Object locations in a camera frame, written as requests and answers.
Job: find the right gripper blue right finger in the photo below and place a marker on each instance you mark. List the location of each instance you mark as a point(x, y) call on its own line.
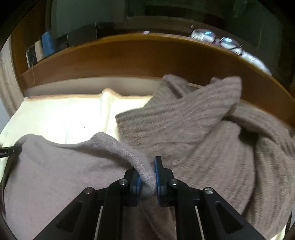
point(200, 213)

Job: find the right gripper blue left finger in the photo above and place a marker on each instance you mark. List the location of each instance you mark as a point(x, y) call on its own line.
point(96, 213)

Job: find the grey-mauve thin knit sweater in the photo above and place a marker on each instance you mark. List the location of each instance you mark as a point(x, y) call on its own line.
point(46, 177)

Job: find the beige left curtain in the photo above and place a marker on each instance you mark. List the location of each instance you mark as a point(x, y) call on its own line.
point(11, 94)

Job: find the cream yellow bed sheet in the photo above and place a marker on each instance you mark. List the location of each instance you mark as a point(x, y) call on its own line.
point(69, 120)

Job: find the taupe ribbed knit sweater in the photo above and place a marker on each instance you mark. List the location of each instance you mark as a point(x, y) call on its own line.
point(208, 137)

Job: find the beige thread spool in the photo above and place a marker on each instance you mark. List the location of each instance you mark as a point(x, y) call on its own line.
point(39, 50)

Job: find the brown wooden window sill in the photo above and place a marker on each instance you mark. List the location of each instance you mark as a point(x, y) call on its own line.
point(152, 55)

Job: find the eyeglasses on sill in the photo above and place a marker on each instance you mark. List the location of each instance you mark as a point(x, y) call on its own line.
point(208, 36)

